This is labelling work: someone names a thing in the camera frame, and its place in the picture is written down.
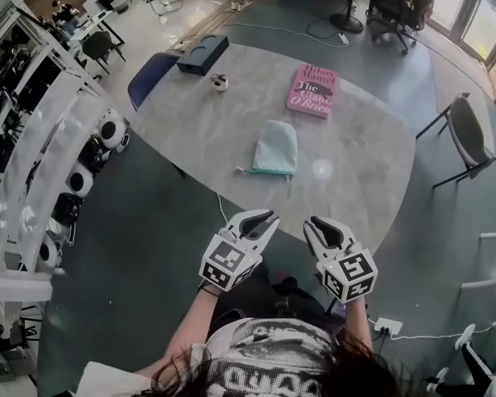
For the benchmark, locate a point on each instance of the pink book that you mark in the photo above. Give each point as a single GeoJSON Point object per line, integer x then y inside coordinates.
{"type": "Point", "coordinates": [312, 91]}

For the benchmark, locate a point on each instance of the black floor fan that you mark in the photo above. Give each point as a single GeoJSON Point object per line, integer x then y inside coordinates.
{"type": "Point", "coordinates": [347, 19]}

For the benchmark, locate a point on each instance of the wooden plank strip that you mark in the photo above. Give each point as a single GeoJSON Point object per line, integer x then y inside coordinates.
{"type": "Point", "coordinates": [206, 23]}

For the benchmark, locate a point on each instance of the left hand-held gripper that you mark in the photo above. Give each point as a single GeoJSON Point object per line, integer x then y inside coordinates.
{"type": "Point", "coordinates": [227, 265]}

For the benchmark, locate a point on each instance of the white metal frame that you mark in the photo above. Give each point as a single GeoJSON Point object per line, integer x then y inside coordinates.
{"type": "Point", "coordinates": [492, 279]}

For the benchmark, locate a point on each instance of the small white plant pot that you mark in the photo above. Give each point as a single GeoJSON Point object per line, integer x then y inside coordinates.
{"type": "Point", "coordinates": [220, 84]}

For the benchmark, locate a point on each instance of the white round robot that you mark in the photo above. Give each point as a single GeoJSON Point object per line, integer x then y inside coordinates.
{"type": "Point", "coordinates": [112, 130]}
{"type": "Point", "coordinates": [80, 180]}
{"type": "Point", "coordinates": [49, 252]}

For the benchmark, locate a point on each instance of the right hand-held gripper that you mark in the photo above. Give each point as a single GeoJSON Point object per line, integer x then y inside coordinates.
{"type": "Point", "coordinates": [349, 275]}

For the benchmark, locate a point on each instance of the person's patterned shirt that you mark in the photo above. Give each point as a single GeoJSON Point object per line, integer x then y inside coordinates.
{"type": "Point", "coordinates": [273, 354]}

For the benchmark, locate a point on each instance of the mint green drawstring pouch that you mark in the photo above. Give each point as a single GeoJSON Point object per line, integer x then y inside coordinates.
{"type": "Point", "coordinates": [275, 149]}

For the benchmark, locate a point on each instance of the pile of black equipment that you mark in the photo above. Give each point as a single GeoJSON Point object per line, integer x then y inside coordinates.
{"type": "Point", "coordinates": [4, 89]}

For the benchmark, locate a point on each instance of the black office chair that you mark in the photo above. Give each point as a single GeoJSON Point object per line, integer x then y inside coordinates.
{"type": "Point", "coordinates": [397, 6]}

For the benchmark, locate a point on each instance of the white power strip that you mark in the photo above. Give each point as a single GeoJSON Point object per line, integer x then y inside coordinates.
{"type": "Point", "coordinates": [343, 39]}
{"type": "Point", "coordinates": [388, 325]}

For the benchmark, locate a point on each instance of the dark blue box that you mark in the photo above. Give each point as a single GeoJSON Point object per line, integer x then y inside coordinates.
{"type": "Point", "coordinates": [202, 54]}

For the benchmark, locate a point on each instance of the person's left forearm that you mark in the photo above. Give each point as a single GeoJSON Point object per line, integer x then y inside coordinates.
{"type": "Point", "coordinates": [194, 325]}

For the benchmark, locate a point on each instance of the person's right forearm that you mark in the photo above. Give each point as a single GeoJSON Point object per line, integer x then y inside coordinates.
{"type": "Point", "coordinates": [359, 325]}

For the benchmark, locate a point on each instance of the person's black trousers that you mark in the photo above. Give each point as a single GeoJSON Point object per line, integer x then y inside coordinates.
{"type": "Point", "coordinates": [256, 300]}

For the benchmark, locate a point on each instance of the black round robot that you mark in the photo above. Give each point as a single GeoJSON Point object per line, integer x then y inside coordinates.
{"type": "Point", "coordinates": [66, 209]}
{"type": "Point", "coordinates": [92, 153]}

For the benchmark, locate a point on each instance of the blue chair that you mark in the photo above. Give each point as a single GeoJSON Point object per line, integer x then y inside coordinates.
{"type": "Point", "coordinates": [149, 79]}

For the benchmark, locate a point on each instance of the white desk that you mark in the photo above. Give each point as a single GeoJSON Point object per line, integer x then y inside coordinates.
{"type": "Point", "coordinates": [93, 19]}

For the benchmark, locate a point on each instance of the white shelf rack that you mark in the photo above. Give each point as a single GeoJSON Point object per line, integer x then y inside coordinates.
{"type": "Point", "coordinates": [58, 110]}

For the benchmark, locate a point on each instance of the black wrist band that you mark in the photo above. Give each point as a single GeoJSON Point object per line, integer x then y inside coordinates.
{"type": "Point", "coordinates": [210, 291]}

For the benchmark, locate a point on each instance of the grey chair with black frame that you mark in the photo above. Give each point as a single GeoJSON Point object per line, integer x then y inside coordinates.
{"type": "Point", "coordinates": [467, 135]}

